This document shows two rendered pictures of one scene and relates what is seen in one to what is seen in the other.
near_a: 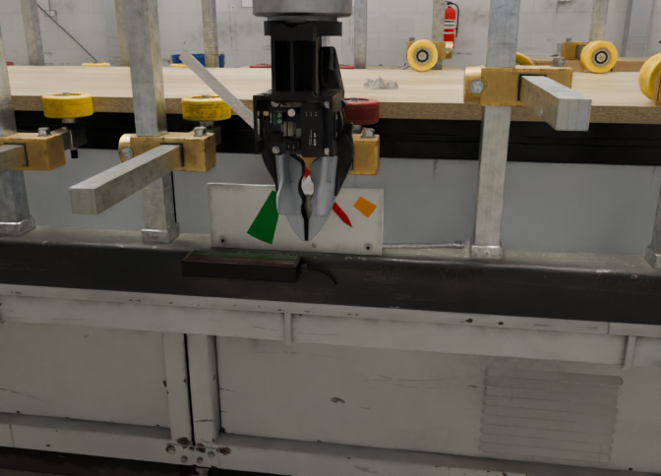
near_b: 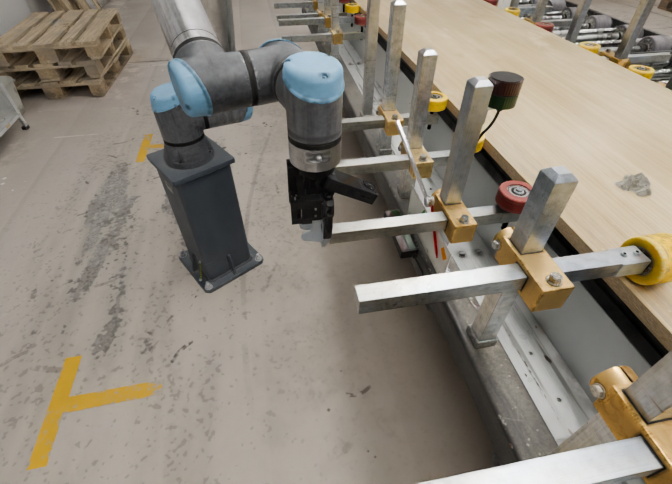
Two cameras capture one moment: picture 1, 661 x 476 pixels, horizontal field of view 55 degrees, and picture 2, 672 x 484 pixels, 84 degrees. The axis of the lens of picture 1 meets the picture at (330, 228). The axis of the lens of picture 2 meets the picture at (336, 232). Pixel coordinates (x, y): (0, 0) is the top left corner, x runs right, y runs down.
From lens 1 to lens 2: 0.79 m
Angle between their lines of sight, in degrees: 64
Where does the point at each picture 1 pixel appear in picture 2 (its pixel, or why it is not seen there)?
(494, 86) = (503, 253)
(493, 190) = (486, 310)
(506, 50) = (521, 238)
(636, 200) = not seen: outside the picture
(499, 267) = (466, 349)
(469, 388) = not seen: hidden behind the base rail
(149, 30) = (417, 94)
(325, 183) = (315, 230)
